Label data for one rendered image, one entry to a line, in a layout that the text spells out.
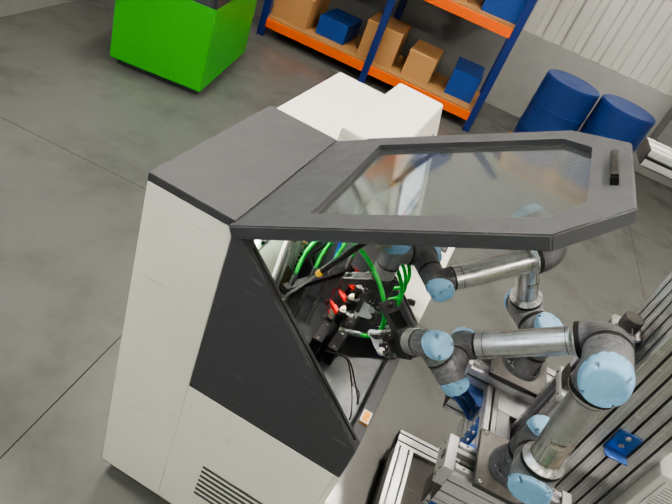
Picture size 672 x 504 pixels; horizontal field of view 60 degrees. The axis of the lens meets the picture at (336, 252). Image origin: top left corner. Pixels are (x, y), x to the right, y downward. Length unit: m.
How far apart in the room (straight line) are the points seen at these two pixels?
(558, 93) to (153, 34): 3.88
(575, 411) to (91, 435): 2.04
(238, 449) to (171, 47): 4.02
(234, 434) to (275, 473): 0.19
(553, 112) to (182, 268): 5.18
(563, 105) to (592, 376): 5.14
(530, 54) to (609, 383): 6.93
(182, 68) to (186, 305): 3.88
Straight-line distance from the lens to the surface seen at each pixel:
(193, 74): 5.49
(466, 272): 1.78
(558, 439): 1.63
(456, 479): 1.97
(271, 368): 1.80
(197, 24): 5.35
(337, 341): 2.09
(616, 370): 1.46
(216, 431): 2.14
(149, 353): 2.07
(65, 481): 2.76
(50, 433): 2.88
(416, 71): 7.18
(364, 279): 1.88
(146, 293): 1.91
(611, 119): 6.52
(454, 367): 1.59
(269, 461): 2.11
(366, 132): 2.15
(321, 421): 1.85
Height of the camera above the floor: 2.42
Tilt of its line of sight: 36 degrees down
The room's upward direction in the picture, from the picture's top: 23 degrees clockwise
